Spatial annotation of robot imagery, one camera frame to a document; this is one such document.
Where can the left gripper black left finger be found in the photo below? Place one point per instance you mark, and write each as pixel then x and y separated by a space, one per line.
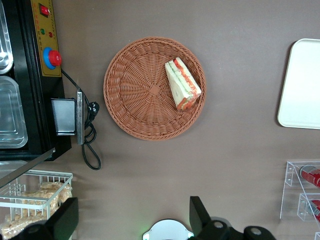
pixel 65 220

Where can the black sealing machine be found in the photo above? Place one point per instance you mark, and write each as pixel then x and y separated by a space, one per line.
pixel 35 100

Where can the cream plastic tray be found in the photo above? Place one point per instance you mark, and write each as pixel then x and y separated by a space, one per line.
pixel 302 85

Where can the red emergency stop button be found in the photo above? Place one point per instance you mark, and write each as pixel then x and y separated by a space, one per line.
pixel 53 58

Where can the bagged rice cracker snack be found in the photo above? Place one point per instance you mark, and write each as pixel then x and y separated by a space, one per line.
pixel 37 201
pixel 15 225
pixel 63 191

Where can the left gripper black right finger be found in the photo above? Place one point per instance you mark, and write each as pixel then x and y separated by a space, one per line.
pixel 200 220

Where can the clear acrylic bottle rack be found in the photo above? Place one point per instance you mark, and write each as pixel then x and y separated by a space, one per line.
pixel 292 180

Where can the red cola bottle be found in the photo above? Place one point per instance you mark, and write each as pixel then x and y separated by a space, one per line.
pixel 311 176

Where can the triangle sandwich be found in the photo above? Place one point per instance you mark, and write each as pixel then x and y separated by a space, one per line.
pixel 181 85

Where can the round brown wicker basket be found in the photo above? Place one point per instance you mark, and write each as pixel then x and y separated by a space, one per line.
pixel 135 95

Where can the foil container in machine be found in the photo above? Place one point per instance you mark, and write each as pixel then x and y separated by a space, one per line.
pixel 11 115
pixel 3 37

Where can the grey metal lever bar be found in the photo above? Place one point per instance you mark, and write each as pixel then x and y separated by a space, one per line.
pixel 25 167

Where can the red rocker switch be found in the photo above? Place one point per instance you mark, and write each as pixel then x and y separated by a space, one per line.
pixel 45 10

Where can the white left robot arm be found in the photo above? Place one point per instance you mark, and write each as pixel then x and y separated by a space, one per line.
pixel 167 231

